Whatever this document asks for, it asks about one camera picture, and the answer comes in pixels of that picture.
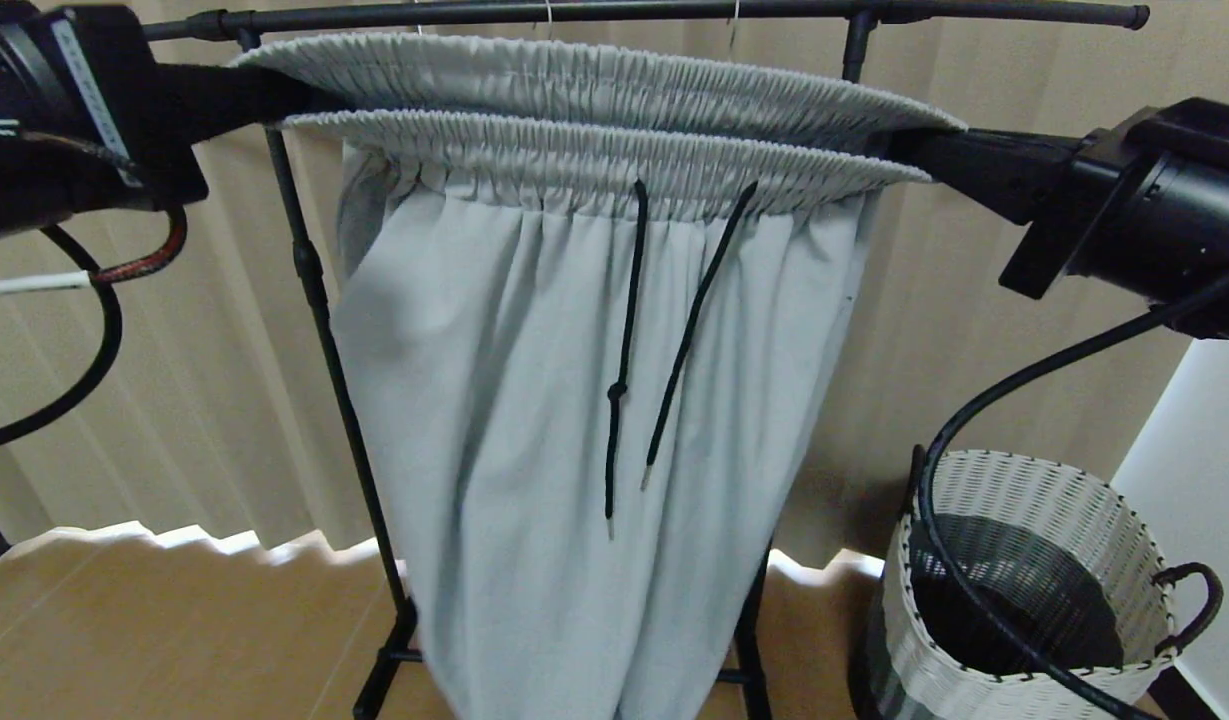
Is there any beige curtain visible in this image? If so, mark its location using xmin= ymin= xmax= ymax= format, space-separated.
xmin=0 ymin=0 xmax=1229 ymax=571

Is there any pale grey garment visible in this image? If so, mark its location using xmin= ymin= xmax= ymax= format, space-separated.
xmin=232 ymin=32 xmax=967 ymax=720

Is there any white laundry basket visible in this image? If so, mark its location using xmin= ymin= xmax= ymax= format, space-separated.
xmin=849 ymin=445 xmax=1225 ymax=720

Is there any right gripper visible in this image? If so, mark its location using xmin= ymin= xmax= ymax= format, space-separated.
xmin=999 ymin=98 xmax=1229 ymax=341

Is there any black clothes rack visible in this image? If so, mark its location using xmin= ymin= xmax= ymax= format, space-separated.
xmin=139 ymin=0 xmax=1152 ymax=720

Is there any black cable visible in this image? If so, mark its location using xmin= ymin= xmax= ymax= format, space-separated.
xmin=917 ymin=260 xmax=1229 ymax=720
xmin=0 ymin=225 xmax=125 ymax=453

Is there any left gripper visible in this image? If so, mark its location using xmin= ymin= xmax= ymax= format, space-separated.
xmin=0 ymin=5 xmax=210 ymax=241

